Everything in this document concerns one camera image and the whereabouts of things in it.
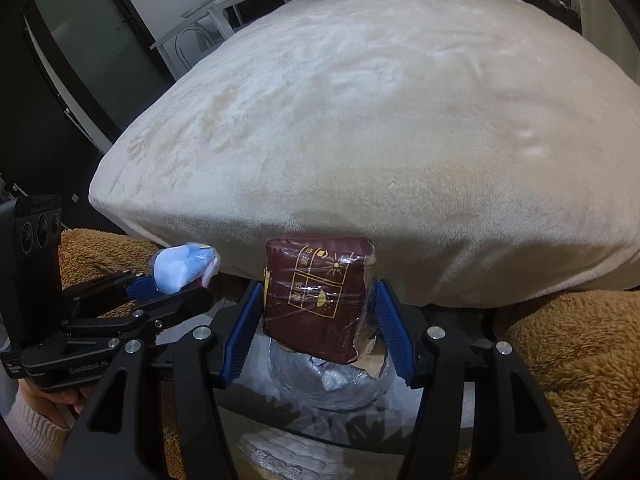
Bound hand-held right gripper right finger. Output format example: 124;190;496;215
372;280;591;480

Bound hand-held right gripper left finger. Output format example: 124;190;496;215
52;280;266;480

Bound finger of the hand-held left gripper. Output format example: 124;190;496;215
62;270;166;326
60;287;215;341

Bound white printed plastic wrapper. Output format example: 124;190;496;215
152;244;221;295

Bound clear plastic cups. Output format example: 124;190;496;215
267;337;393;413

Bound dark snack packet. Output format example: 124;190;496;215
262;235;377;377

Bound person's left hand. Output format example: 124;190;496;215
20;382;93;428

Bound brown fuzzy rug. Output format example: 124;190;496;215
57;227;640;480

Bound frosted glass door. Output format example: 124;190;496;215
20;0;173;156

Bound cream curtain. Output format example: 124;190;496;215
570;0;636;86

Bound white wire chair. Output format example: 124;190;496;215
175;5;231;68

